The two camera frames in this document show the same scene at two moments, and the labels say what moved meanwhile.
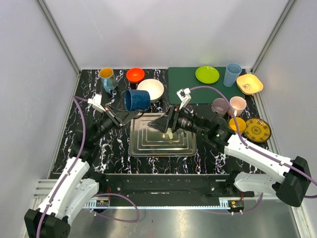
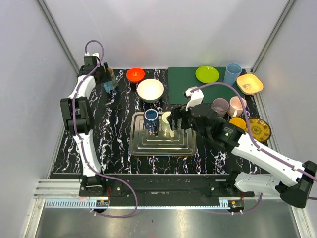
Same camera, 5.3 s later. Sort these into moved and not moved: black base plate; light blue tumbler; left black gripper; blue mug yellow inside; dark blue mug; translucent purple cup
Moved: left black gripper; dark blue mug
Not moved: black base plate; blue mug yellow inside; light blue tumbler; translucent purple cup
